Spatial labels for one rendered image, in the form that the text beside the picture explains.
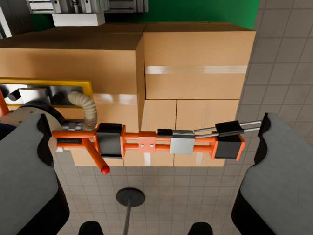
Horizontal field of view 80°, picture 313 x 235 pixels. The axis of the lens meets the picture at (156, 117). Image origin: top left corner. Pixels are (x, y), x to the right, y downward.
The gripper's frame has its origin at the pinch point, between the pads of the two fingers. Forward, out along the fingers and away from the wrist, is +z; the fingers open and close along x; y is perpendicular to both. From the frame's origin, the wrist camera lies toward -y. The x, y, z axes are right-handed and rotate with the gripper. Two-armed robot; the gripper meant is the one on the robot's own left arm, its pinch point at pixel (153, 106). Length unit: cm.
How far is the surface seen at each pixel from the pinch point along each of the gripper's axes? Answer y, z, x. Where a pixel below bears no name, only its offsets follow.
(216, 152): 32.6, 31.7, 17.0
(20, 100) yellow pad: 21, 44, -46
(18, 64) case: 13, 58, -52
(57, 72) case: 17, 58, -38
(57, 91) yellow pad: 18, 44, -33
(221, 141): 28.7, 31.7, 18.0
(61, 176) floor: 183, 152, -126
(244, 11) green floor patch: 1, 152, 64
